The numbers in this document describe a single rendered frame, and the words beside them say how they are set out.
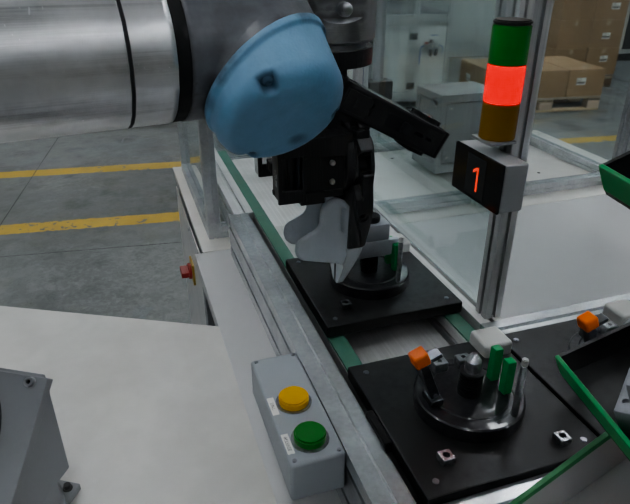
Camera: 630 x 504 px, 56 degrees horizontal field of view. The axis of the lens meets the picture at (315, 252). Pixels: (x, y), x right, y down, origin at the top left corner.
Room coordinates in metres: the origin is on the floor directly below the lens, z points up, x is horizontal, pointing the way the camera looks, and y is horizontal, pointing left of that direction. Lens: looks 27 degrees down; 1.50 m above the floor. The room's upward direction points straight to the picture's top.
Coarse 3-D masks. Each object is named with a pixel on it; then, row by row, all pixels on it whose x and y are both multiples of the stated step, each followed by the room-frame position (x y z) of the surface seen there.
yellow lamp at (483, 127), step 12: (492, 108) 0.80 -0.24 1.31; (504, 108) 0.79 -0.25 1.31; (516, 108) 0.80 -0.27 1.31; (480, 120) 0.82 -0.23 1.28; (492, 120) 0.80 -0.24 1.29; (504, 120) 0.79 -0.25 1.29; (516, 120) 0.80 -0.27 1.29; (480, 132) 0.81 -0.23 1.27; (492, 132) 0.80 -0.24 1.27; (504, 132) 0.79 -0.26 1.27
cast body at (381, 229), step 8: (376, 216) 0.92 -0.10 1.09; (376, 224) 0.90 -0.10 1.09; (384, 224) 0.91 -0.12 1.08; (368, 232) 0.90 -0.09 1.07; (376, 232) 0.90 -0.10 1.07; (384, 232) 0.91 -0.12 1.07; (368, 240) 0.90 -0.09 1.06; (376, 240) 0.90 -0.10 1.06; (384, 240) 0.91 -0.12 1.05; (392, 240) 0.93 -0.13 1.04; (368, 248) 0.90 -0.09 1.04; (376, 248) 0.90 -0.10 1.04; (384, 248) 0.91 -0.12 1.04; (360, 256) 0.89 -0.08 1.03; (368, 256) 0.90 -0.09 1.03; (376, 256) 0.90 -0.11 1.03
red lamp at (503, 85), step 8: (488, 64) 0.82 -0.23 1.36; (488, 72) 0.81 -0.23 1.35; (496, 72) 0.80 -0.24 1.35; (504, 72) 0.79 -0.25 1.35; (512, 72) 0.79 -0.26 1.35; (520, 72) 0.80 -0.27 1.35; (488, 80) 0.81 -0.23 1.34; (496, 80) 0.80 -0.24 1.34; (504, 80) 0.79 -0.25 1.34; (512, 80) 0.79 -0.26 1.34; (520, 80) 0.80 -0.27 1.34; (488, 88) 0.81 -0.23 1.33; (496, 88) 0.80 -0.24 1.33; (504, 88) 0.79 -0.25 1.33; (512, 88) 0.79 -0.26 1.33; (520, 88) 0.80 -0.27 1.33; (488, 96) 0.81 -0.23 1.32; (496, 96) 0.80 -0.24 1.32; (504, 96) 0.79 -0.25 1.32; (512, 96) 0.79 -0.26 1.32; (520, 96) 0.80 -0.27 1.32; (496, 104) 0.80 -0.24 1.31; (504, 104) 0.79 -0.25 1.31; (512, 104) 0.79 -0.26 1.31
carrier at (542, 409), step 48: (480, 336) 0.72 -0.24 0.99; (384, 384) 0.64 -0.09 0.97; (480, 384) 0.59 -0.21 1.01; (528, 384) 0.64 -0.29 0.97; (432, 432) 0.55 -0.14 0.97; (480, 432) 0.53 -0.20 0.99; (528, 432) 0.55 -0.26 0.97; (576, 432) 0.55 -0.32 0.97; (432, 480) 0.47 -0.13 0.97; (480, 480) 0.47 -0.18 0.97
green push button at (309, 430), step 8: (304, 424) 0.56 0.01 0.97; (312, 424) 0.56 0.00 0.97; (320, 424) 0.56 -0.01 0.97; (296, 432) 0.54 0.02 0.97; (304, 432) 0.54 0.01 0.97; (312, 432) 0.54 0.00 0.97; (320, 432) 0.54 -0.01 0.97; (296, 440) 0.53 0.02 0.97; (304, 440) 0.53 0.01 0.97; (312, 440) 0.53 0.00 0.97; (320, 440) 0.53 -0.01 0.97; (304, 448) 0.53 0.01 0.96; (312, 448) 0.53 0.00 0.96
